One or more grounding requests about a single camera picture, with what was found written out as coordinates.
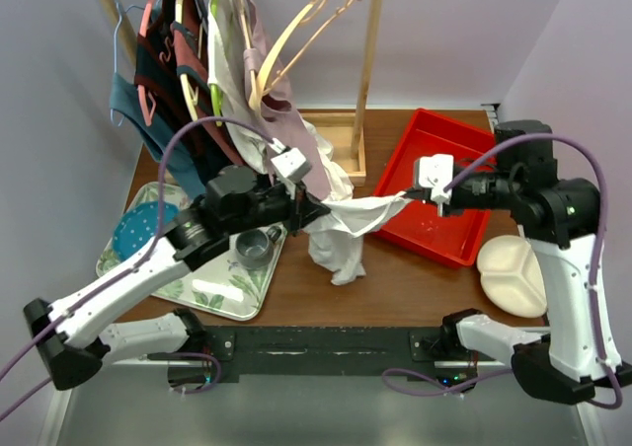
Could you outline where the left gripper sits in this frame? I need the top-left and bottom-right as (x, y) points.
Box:
(227, 177), (331, 237)

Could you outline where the white tank top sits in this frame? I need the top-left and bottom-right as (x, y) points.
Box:
(304, 191), (411, 286)

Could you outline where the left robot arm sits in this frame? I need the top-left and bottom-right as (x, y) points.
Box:
(24, 166), (330, 391)

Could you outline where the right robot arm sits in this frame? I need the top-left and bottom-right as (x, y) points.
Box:
(407, 119), (631, 409)

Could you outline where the wooden hanger under mauve top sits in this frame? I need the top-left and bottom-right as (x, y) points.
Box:
(237, 0), (262, 114)

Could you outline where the mauve tank top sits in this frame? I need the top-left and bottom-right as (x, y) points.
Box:
(243, 0), (331, 199)

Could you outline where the green hanger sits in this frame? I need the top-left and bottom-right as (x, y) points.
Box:
(208, 0), (223, 116)

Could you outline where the empty wooden hanger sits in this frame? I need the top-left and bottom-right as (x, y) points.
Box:
(247, 0), (362, 112)

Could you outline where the teal tank top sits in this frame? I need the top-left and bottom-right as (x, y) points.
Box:
(110, 74), (223, 198)

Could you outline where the pink hanger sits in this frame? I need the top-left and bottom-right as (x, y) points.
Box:
(134, 0), (177, 125)

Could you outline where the cream plastic hanger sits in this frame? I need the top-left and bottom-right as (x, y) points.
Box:
(171, 0), (199, 121)

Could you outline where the red plastic bin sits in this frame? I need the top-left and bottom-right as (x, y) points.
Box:
(373, 109), (495, 268)

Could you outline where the wooden clothes rack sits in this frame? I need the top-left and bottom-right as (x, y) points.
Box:
(98, 0), (383, 186)

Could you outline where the cream divided plate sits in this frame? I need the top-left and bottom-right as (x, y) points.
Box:
(476, 235), (547, 319)

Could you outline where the white hanging garment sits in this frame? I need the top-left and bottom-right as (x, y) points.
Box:
(207, 0), (354, 201)

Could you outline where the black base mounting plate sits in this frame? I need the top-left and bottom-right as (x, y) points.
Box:
(147, 324), (500, 385)

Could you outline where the blue polka dot plate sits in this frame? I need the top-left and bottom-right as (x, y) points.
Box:
(112, 201), (159, 261)

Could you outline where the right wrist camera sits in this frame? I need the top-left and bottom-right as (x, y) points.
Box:
(413, 154), (454, 204)

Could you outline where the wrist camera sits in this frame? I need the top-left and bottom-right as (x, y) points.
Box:
(413, 154), (454, 204)
(271, 138), (312, 183)

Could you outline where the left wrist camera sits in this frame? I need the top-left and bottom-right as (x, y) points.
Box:
(271, 138), (312, 183)

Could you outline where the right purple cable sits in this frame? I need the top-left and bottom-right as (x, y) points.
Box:
(380, 133), (624, 410)

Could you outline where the purple cable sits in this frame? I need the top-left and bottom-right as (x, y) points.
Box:
(380, 133), (624, 410)
(0, 115), (285, 420)

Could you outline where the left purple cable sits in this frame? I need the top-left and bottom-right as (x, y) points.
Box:
(0, 115), (285, 420)

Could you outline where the light blue wire hanger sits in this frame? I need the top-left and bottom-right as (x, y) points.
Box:
(110, 0), (143, 127)

